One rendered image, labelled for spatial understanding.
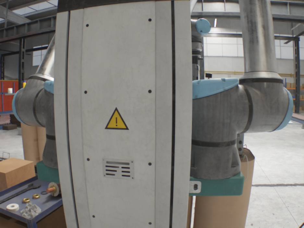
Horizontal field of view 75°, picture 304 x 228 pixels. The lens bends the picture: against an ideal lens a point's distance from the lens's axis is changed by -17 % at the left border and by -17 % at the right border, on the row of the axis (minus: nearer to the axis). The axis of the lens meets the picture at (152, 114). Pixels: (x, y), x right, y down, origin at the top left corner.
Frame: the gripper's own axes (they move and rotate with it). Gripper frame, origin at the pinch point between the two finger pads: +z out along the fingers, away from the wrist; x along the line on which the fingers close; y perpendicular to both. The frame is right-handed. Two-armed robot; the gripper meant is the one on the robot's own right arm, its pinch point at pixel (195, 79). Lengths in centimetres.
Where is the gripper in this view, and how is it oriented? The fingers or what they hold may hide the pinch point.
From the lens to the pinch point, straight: 139.6
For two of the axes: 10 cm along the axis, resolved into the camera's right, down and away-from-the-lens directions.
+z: 0.0, 10.0, 1.0
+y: 9.6, 0.3, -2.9
